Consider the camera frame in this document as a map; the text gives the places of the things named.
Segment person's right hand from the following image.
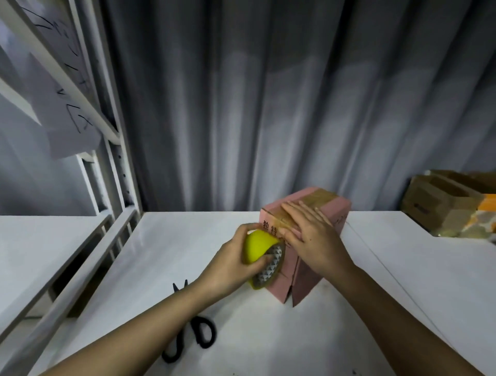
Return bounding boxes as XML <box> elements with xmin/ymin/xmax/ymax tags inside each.
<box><xmin>278</xmin><ymin>200</ymin><xmax>358</xmax><ymax>284</ymax></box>

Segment person's left hand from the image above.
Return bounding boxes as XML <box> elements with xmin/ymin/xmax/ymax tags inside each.
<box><xmin>194</xmin><ymin>222</ymin><xmax>270</xmax><ymax>302</ymax></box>

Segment yellow tape roll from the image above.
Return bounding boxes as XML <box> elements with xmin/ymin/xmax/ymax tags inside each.
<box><xmin>243</xmin><ymin>228</ymin><xmax>287</xmax><ymax>291</ymax></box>

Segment pink lettered cardboard box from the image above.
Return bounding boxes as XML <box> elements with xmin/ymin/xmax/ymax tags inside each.
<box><xmin>257</xmin><ymin>186</ymin><xmax>353</xmax><ymax>308</ymax></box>

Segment black scissors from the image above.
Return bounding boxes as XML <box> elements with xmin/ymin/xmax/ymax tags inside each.
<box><xmin>160</xmin><ymin>279</ymin><xmax>218</xmax><ymax>364</ymax></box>

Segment small brown labelled carton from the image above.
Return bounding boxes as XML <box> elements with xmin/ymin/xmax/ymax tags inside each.
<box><xmin>400</xmin><ymin>174</ymin><xmax>486</xmax><ymax>239</ymax></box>

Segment orange and white carton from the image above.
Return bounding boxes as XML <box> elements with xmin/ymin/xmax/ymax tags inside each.
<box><xmin>460</xmin><ymin>193</ymin><xmax>496</xmax><ymax>243</ymax></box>

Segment person's right forearm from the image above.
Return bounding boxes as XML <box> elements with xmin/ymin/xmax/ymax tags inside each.
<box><xmin>332</xmin><ymin>262</ymin><xmax>483</xmax><ymax>376</ymax></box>

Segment person's left forearm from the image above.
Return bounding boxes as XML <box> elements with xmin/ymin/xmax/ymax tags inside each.
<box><xmin>42</xmin><ymin>277</ymin><xmax>215</xmax><ymax>376</ymax></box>

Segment white metal shelf rack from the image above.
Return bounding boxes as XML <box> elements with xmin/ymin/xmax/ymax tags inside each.
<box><xmin>0</xmin><ymin>0</ymin><xmax>144</xmax><ymax>374</ymax></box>

